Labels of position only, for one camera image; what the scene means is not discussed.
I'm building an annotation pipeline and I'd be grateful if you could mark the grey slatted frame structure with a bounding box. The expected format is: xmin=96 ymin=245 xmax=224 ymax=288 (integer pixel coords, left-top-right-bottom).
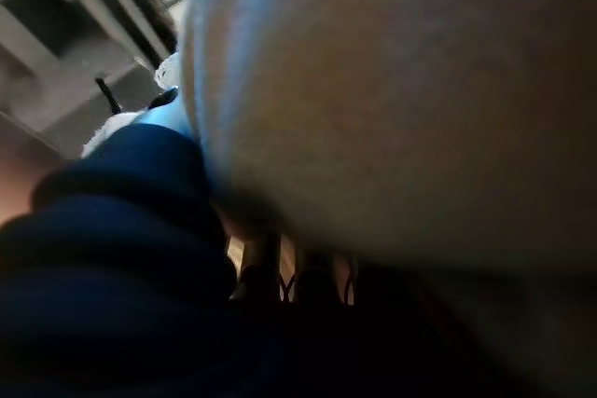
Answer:
xmin=0 ymin=0 xmax=187 ymax=159

